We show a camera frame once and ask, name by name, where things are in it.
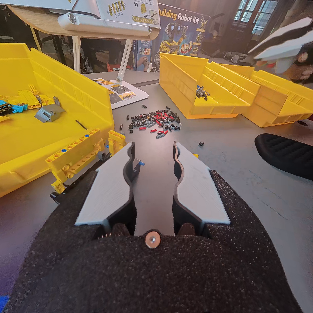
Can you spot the lego tracked assembly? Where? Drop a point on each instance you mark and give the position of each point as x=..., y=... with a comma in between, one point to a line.
x=7, y=107

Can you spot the lego model on black base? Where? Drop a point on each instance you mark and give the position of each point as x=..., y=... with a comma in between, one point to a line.
x=73, y=154

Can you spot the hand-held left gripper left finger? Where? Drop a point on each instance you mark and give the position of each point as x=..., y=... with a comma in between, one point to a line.
x=105, y=195

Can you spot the window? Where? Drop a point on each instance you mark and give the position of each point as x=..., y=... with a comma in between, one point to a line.
x=256, y=14

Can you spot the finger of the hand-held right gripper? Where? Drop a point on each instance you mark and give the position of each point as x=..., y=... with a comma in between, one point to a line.
x=281, y=50
x=281, y=31

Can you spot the person's right hand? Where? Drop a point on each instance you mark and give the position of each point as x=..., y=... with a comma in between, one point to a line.
x=304, y=66

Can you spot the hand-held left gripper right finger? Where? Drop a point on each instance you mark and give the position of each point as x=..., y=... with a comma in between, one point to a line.
x=200, y=195

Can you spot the grey lego bracket piece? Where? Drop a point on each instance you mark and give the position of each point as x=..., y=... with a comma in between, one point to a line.
x=49, y=112

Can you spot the open lego instruction booklet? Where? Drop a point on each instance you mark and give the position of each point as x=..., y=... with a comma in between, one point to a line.
x=127, y=12

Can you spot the small coloured blocks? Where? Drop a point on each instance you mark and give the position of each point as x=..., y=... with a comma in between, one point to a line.
x=265, y=64

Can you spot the red printed box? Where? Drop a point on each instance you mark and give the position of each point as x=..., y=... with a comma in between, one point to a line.
x=113, y=67

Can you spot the pile of small lego pieces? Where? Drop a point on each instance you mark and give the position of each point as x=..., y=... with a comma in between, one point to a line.
x=156, y=119

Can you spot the yellow storage bin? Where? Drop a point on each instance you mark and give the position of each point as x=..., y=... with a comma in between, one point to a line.
x=176, y=80
x=73, y=97
x=269, y=102

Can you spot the blue printed toy box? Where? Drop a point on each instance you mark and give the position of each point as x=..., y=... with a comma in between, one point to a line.
x=185, y=29

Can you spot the pale document stand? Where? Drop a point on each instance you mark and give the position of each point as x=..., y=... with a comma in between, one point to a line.
x=36, y=22

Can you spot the yellow lego frame pieces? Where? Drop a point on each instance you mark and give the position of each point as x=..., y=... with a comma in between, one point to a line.
x=27, y=96

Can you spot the black safety glasses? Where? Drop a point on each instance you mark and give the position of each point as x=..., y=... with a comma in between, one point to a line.
x=234, y=58

